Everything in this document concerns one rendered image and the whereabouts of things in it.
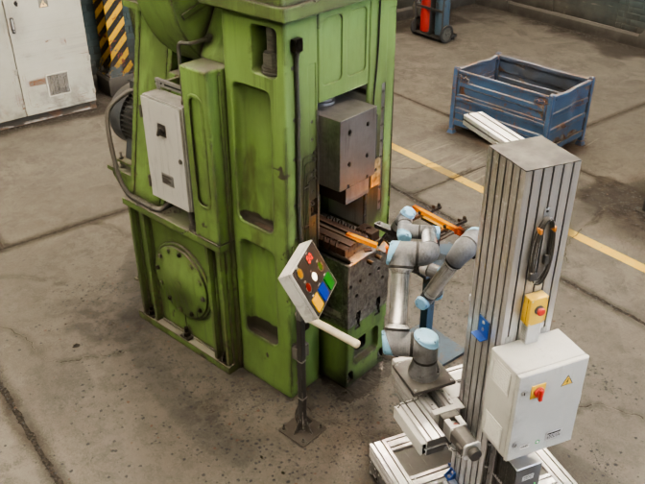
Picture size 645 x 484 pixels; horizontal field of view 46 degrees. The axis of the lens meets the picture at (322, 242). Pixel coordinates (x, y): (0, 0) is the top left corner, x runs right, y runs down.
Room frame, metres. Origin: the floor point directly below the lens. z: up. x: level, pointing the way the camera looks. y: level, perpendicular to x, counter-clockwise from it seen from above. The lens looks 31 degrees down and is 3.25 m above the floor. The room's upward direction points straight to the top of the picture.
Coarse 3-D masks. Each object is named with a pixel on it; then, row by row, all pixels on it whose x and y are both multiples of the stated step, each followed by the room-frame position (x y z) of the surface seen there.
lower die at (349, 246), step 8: (320, 216) 4.02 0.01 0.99; (320, 224) 3.92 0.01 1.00; (336, 224) 3.93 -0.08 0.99; (328, 232) 3.83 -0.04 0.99; (336, 232) 3.82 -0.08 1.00; (352, 232) 3.83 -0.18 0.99; (360, 232) 3.83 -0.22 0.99; (320, 240) 3.78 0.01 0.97; (328, 240) 3.76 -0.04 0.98; (336, 240) 3.75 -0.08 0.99; (344, 240) 3.75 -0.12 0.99; (352, 240) 3.74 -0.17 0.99; (328, 248) 3.73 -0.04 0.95; (336, 248) 3.70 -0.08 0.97; (344, 248) 3.68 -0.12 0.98; (352, 248) 3.70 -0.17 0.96; (360, 248) 3.76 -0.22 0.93; (344, 256) 3.66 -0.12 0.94
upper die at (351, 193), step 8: (320, 184) 3.78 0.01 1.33; (360, 184) 3.75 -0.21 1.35; (368, 184) 3.80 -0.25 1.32; (320, 192) 3.78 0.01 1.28; (328, 192) 3.73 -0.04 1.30; (336, 192) 3.70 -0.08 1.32; (344, 192) 3.66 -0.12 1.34; (352, 192) 3.70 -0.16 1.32; (360, 192) 3.75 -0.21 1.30; (336, 200) 3.70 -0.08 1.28; (344, 200) 3.66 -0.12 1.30; (352, 200) 3.70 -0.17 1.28
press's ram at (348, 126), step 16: (336, 96) 3.98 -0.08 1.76; (320, 112) 3.74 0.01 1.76; (336, 112) 3.74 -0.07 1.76; (352, 112) 3.74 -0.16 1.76; (368, 112) 3.78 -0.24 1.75; (320, 128) 3.71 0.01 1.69; (336, 128) 3.63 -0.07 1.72; (352, 128) 3.69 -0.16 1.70; (368, 128) 3.79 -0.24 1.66; (320, 144) 3.71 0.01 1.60; (336, 144) 3.63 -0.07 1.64; (352, 144) 3.69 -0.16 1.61; (368, 144) 3.79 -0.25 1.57; (320, 160) 3.71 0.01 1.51; (336, 160) 3.63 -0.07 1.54; (352, 160) 3.69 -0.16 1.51; (368, 160) 3.79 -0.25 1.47; (320, 176) 3.71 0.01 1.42; (336, 176) 3.63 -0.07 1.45; (352, 176) 3.69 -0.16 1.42; (368, 176) 3.79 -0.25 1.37
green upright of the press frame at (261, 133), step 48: (240, 48) 3.73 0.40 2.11; (288, 48) 3.55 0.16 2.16; (240, 96) 3.80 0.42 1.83; (288, 96) 3.54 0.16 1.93; (240, 144) 3.80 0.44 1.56; (288, 144) 3.53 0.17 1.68; (240, 192) 3.78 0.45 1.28; (288, 192) 3.53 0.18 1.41; (240, 240) 3.77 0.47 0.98; (288, 240) 3.52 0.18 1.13; (240, 288) 3.78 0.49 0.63; (288, 336) 3.52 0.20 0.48; (288, 384) 3.53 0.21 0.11
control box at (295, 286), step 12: (300, 252) 3.31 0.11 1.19; (312, 252) 3.35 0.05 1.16; (288, 264) 3.22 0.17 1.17; (300, 264) 3.20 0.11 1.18; (312, 264) 3.28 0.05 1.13; (324, 264) 3.37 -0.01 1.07; (288, 276) 3.09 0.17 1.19; (288, 288) 3.09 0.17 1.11; (300, 288) 3.08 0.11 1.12; (312, 288) 3.16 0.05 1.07; (300, 300) 3.07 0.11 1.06; (300, 312) 3.07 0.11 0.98; (312, 312) 3.06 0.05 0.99
